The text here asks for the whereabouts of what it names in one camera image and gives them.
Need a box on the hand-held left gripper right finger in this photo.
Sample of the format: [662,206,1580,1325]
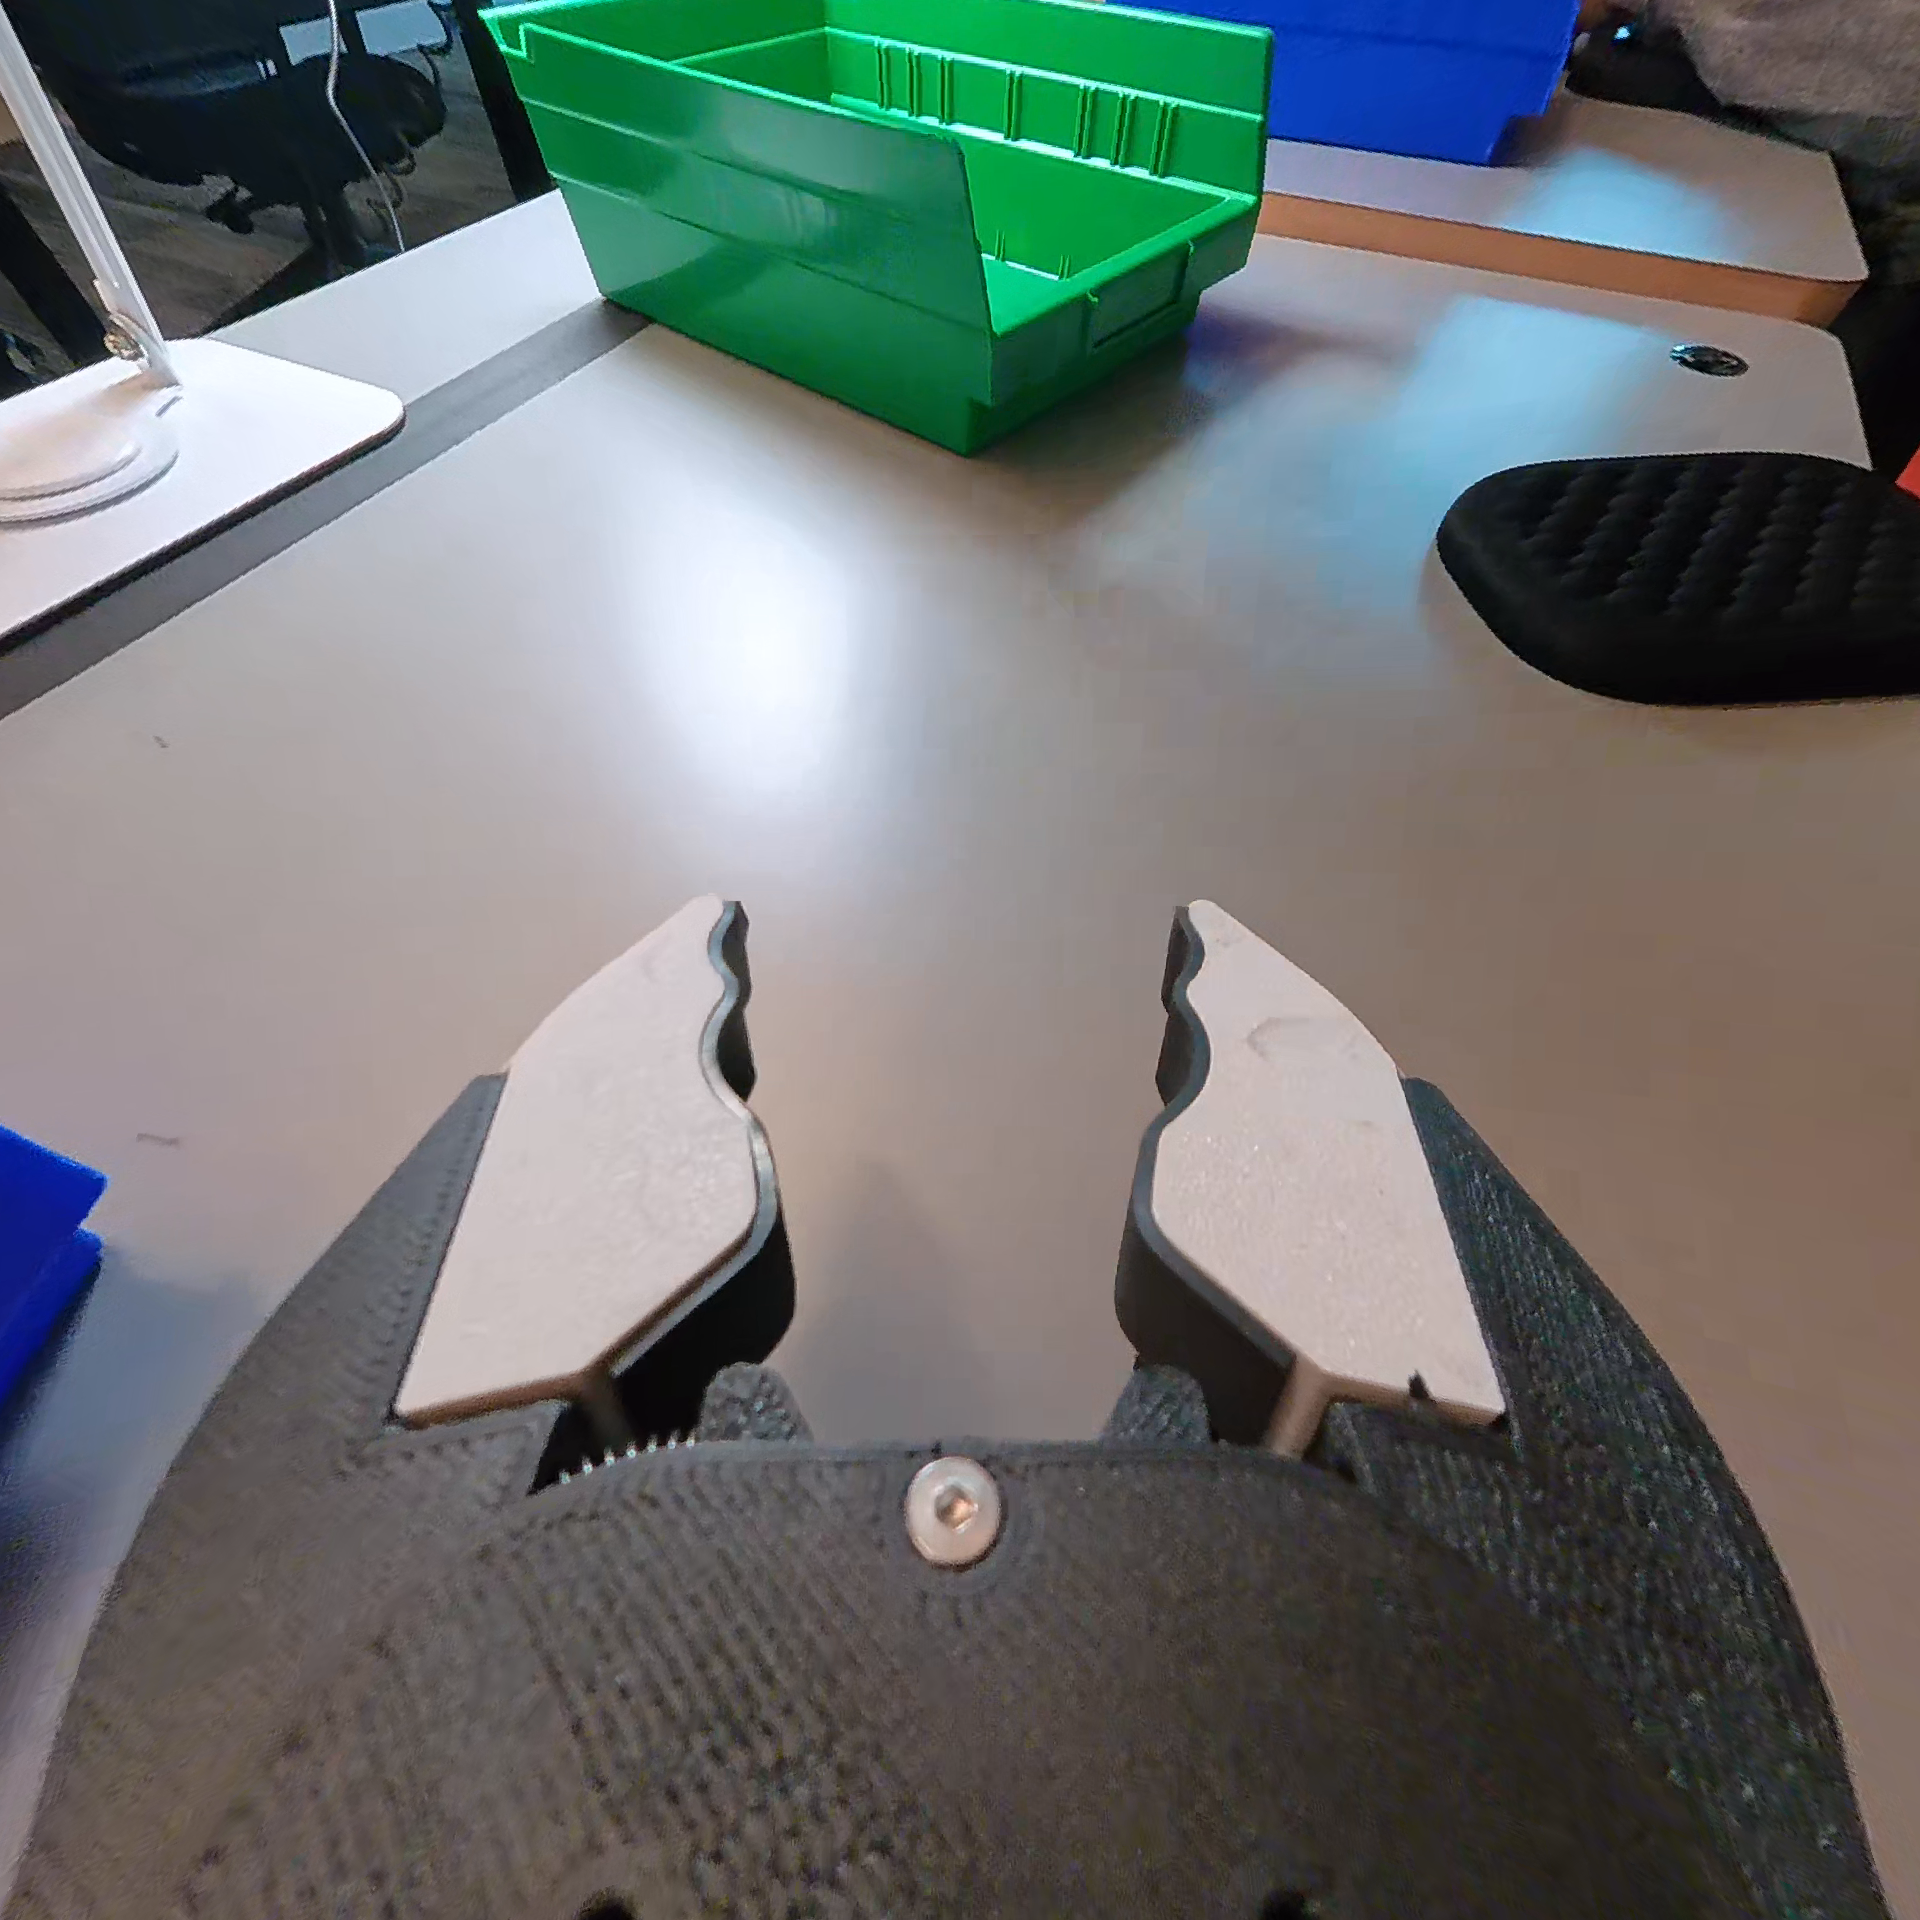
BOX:
[1113,900,1508,1453]

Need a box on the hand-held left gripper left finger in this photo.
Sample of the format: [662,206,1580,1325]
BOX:
[393,895,793,1427]

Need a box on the blue plastic bin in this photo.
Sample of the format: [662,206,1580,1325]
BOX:
[1124,0,1585,165]
[0,1125,110,1412]

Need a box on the green plastic bin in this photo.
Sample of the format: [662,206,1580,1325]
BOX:
[481,0,1278,458]

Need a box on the grey desk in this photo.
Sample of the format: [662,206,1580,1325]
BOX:
[0,187,1876,1801]

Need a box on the black chair armrest pad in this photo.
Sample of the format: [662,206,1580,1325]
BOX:
[1438,455,1920,707]

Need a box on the wooden board document stand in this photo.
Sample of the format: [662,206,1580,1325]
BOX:
[0,0,406,647]

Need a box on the black metal table leg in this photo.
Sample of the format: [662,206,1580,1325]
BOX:
[450,0,560,201]

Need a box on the black office chair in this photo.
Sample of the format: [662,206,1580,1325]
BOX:
[30,0,453,282]

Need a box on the white cable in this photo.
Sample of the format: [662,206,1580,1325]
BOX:
[320,0,409,251]

